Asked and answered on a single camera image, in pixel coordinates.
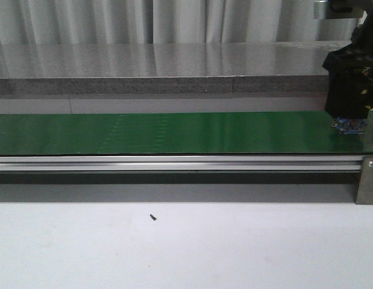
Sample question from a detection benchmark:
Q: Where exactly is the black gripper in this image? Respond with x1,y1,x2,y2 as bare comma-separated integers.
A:
322,9,373,119

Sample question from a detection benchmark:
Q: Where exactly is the yellow push button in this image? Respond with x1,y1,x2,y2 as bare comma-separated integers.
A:
332,117,368,135

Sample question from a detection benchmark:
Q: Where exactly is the green conveyor belt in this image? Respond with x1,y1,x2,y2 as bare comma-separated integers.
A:
0,111,373,156

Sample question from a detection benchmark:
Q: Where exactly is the grey stone counter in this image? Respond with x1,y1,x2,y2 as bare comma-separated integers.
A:
0,41,346,95

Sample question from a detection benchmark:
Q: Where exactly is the grey curtain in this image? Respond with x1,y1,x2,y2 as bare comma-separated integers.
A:
0,1,358,45

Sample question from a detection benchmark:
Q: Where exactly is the metal conveyor support bracket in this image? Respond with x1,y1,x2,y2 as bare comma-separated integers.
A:
356,156,373,205

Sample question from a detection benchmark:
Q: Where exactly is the aluminium conveyor frame rail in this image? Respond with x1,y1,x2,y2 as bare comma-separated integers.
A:
0,155,363,172

